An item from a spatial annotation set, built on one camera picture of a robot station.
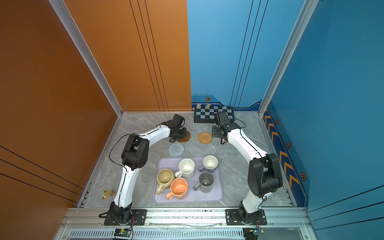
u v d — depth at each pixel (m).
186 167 0.89
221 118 0.69
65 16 0.72
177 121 0.86
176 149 0.99
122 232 0.72
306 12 0.71
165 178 0.85
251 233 0.71
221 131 0.64
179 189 0.81
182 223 0.73
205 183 0.83
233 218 0.72
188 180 0.83
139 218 0.73
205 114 1.16
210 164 0.91
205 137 1.05
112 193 0.80
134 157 0.60
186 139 1.02
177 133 0.88
